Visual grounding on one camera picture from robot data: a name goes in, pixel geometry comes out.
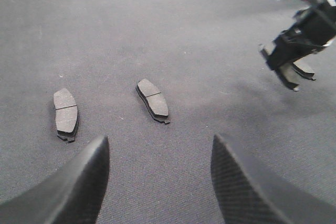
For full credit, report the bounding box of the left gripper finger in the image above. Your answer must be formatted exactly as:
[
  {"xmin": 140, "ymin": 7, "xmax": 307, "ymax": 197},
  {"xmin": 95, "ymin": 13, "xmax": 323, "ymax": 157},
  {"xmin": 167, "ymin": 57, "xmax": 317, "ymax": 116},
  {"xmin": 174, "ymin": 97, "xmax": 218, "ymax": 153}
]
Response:
[
  {"xmin": 1, "ymin": 135, "xmax": 109, "ymax": 223},
  {"xmin": 211, "ymin": 133, "xmax": 335, "ymax": 223}
]

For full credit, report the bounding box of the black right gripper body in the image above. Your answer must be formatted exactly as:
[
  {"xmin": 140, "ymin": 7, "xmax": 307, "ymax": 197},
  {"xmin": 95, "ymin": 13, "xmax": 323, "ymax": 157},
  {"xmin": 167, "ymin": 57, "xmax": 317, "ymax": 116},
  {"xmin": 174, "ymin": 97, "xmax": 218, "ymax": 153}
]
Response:
[{"xmin": 278, "ymin": 1, "xmax": 335, "ymax": 54}]

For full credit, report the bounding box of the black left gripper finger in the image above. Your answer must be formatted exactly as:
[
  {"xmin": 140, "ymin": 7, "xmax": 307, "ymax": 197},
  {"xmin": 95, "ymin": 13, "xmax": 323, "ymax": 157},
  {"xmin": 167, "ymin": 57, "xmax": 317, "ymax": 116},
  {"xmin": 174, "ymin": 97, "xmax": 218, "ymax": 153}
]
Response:
[{"xmin": 265, "ymin": 35, "xmax": 312, "ymax": 70}]

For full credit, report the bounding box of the black conveyor belt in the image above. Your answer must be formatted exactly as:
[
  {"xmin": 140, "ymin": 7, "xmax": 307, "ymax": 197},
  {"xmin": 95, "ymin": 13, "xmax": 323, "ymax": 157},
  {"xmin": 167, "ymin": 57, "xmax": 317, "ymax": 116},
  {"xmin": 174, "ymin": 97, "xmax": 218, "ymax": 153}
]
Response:
[{"xmin": 1, "ymin": 0, "xmax": 335, "ymax": 223}]

